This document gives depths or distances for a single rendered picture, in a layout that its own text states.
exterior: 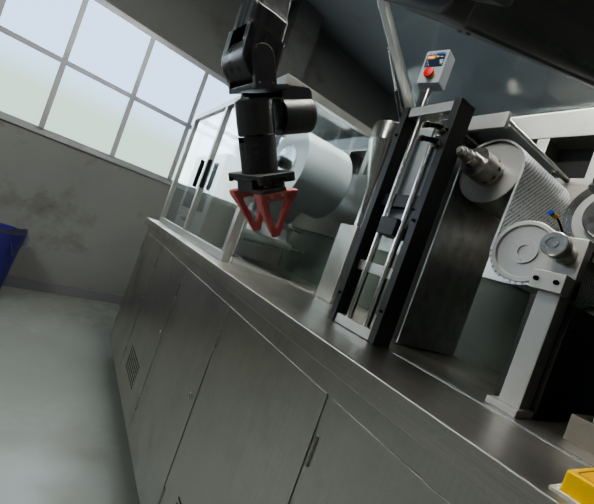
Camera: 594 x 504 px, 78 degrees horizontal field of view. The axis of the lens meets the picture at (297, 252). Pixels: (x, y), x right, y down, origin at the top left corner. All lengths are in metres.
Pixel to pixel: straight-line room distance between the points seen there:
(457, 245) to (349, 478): 0.60
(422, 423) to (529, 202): 0.57
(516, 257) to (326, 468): 0.51
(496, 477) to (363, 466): 0.21
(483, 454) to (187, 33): 3.72
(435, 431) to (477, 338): 0.71
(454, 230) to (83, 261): 3.13
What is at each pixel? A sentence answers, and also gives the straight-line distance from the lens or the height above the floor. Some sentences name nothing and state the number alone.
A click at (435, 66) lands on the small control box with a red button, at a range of 1.24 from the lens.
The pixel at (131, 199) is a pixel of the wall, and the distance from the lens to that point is 3.58.
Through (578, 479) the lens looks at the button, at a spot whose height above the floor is 0.92.
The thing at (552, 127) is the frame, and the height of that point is 1.61.
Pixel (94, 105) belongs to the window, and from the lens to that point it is 3.51.
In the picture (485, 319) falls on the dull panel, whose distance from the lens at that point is 1.19.
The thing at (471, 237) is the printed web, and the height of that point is 1.21.
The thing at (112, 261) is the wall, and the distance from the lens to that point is 3.65.
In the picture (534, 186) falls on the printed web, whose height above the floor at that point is 1.33.
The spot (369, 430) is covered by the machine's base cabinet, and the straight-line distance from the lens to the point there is 0.61.
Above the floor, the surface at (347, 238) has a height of 1.12.
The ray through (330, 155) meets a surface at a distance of 1.50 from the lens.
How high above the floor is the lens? 1.03
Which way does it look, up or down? 1 degrees down
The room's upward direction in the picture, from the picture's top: 20 degrees clockwise
